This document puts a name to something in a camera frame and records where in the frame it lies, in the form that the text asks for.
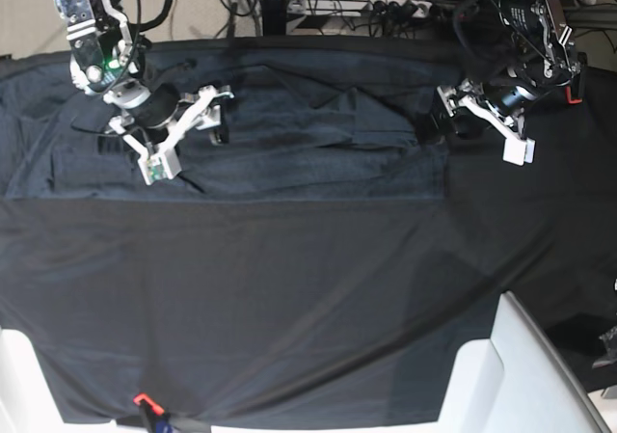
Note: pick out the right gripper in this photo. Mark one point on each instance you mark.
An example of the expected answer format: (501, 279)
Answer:
(163, 110)

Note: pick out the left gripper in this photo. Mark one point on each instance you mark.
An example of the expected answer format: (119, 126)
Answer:
(471, 106)

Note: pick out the dark grey T-shirt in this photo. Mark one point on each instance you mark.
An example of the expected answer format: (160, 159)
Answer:
(304, 125)

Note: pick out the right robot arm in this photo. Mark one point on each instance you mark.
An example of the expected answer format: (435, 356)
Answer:
(108, 60)

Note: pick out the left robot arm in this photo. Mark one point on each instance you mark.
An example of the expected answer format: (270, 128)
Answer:
(515, 53)

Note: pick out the black monitor stand pole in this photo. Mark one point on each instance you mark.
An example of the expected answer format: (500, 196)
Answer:
(274, 17)

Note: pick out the red and black clamp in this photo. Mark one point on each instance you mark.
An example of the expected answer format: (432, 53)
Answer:
(575, 91)

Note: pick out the white power strip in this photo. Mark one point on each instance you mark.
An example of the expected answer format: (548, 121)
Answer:
(421, 8)

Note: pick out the black table cloth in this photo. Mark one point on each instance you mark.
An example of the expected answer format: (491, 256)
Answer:
(321, 314)

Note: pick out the blue clamp at bottom edge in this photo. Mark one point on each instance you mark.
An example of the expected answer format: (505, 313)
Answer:
(154, 417)

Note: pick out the white chair left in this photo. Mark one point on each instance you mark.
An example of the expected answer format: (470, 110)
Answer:
(27, 404)

